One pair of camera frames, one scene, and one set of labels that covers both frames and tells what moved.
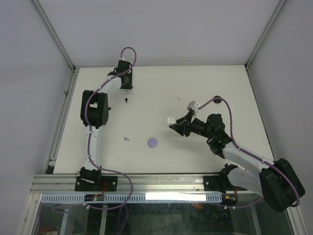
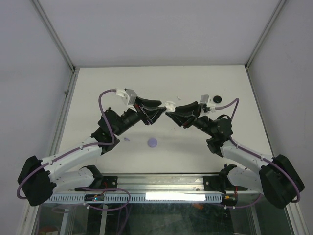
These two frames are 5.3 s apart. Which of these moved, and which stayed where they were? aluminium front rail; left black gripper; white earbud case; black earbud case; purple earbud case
Moved: white earbud case; left black gripper
Stayed: aluminium front rail; black earbud case; purple earbud case
